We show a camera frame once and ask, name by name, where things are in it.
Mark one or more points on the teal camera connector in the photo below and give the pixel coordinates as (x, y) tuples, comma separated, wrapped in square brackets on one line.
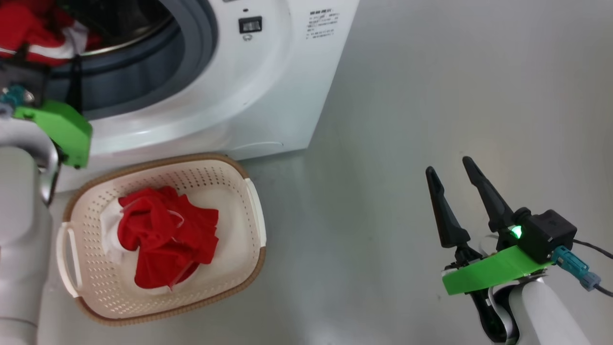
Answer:
[(13, 96), (574, 268)]

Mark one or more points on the cream perforated laundry basket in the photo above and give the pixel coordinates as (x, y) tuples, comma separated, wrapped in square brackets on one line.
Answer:
[(230, 225)]

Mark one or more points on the printed text label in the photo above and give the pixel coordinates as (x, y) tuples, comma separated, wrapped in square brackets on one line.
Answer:
[(323, 24)]

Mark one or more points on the red and white garment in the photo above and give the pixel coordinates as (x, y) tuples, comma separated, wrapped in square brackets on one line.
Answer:
[(163, 239)]

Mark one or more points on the teal right camera connector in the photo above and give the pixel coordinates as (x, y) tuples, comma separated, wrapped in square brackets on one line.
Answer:
[(574, 268)]

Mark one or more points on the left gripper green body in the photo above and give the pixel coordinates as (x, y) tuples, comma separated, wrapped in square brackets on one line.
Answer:
[(62, 129)]

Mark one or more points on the black door lock slot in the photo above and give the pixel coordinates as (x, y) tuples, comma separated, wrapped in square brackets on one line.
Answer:
[(250, 25)]

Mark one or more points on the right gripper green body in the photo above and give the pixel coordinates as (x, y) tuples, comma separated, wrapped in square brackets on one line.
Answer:
[(493, 273)]

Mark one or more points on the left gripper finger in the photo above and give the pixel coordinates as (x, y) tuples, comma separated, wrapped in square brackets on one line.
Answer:
[(76, 86)]

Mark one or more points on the perforated steel washer drum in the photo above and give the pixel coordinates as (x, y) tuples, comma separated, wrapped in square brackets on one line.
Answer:
[(124, 24)]

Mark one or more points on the teal left camera connector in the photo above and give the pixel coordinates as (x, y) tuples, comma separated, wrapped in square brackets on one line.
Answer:
[(13, 96)]

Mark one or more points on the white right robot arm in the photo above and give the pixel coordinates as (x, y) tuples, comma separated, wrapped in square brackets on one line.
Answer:
[(550, 316)]

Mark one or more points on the round white filter cover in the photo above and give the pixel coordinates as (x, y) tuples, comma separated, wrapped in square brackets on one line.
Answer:
[(258, 149)]

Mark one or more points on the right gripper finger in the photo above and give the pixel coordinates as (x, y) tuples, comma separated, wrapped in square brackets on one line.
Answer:
[(491, 201), (448, 215)]

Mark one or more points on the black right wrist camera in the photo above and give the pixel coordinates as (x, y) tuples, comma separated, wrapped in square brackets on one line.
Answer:
[(550, 232)]

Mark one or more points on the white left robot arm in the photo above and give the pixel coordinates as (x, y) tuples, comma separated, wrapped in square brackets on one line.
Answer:
[(19, 239)]

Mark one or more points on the red jersey with white trim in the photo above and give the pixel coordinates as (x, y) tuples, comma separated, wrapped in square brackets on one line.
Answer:
[(28, 28)]

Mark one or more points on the white front-load washing machine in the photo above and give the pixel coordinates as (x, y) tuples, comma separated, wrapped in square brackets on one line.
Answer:
[(268, 96)]

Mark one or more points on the grey rubber door gasket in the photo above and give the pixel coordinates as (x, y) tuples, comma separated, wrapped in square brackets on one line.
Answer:
[(143, 76)]

